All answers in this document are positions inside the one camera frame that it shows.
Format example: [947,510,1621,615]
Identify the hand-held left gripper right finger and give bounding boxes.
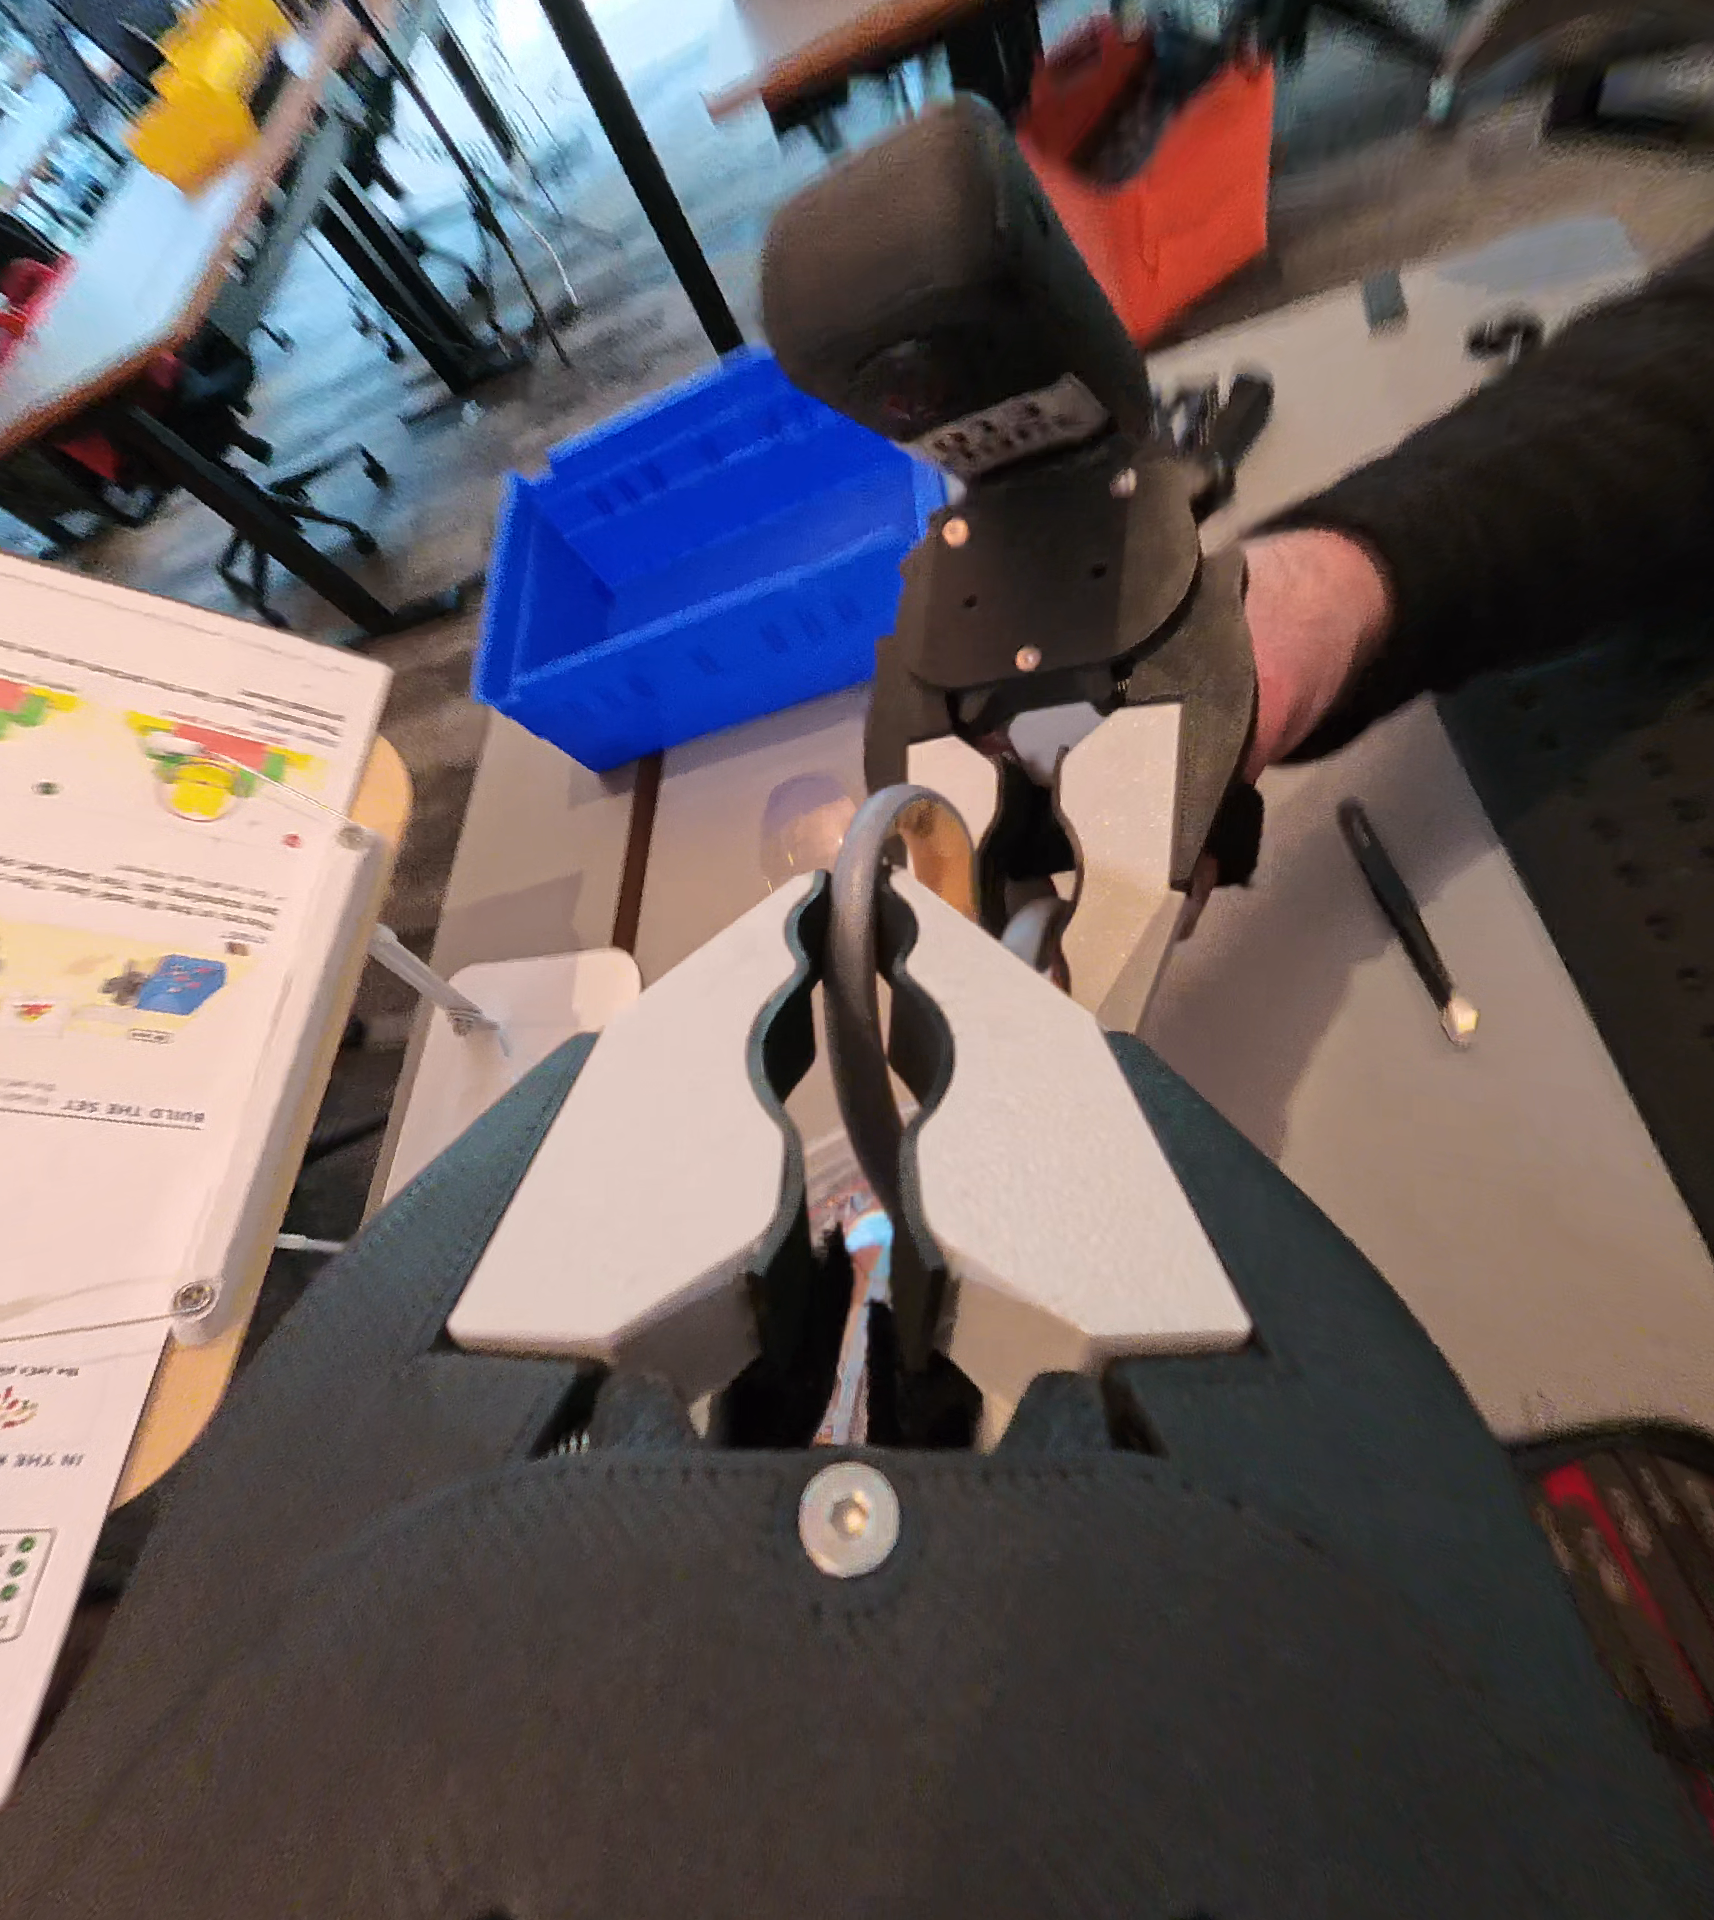
[878,870,1256,1442]

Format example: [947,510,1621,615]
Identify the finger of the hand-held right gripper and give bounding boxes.
[1040,697,1192,1011]

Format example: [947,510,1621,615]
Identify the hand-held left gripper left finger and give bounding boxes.
[445,872,831,1442]

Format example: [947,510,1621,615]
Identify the clear maze ball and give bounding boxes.
[797,1153,907,1442]

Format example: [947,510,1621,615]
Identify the grey and yellow scissors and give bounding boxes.
[815,783,981,1278]

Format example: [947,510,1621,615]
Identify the black zip case red lining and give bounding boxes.
[1509,1425,1714,1920]

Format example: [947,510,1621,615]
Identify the person's right forearm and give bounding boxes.
[1299,150,1714,723]

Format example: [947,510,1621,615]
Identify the person's right hand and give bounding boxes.
[1238,529,1403,774]

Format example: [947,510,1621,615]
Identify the long black tweezers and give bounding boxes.
[1338,799,1476,1047]

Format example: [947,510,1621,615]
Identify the orange bag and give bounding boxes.
[1014,20,1275,347]

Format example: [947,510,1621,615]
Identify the blue plastic bin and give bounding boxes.
[474,348,949,774]

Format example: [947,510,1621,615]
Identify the white instruction board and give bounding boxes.
[0,525,410,1819]

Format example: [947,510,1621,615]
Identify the black dimpled foam pad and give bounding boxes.
[1443,629,1714,1442]

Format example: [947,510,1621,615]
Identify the yellow plastic bin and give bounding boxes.
[130,0,292,188]

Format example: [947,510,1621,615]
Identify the grey desk wooden edge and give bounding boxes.
[0,45,349,467]

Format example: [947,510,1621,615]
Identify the black metal post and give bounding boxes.
[541,0,746,354]

